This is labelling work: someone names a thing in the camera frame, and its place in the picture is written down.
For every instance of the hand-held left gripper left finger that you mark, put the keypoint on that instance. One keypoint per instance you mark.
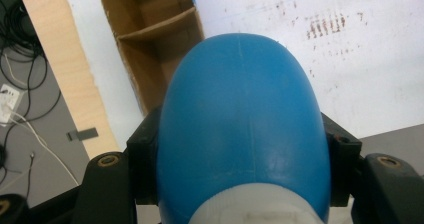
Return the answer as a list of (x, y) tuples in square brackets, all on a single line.
[(143, 164)]

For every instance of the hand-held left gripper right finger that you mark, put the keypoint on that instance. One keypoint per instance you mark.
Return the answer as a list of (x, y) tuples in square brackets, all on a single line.
[(343, 157)]

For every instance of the blue bottle with white cap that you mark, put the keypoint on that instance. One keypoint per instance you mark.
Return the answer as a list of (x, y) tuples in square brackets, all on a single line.
[(243, 117)]

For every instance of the grey tape strip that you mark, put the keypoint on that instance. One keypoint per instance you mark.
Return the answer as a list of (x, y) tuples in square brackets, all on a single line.
[(83, 134)]

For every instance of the light wooden board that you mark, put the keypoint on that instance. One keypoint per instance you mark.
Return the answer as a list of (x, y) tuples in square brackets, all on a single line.
[(63, 50)]

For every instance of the white power strip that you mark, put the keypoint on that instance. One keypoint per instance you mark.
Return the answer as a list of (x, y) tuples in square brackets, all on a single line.
[(8, 102)]

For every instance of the brown cardboard box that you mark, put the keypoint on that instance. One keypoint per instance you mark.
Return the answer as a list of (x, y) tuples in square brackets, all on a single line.
[(150, 14)]

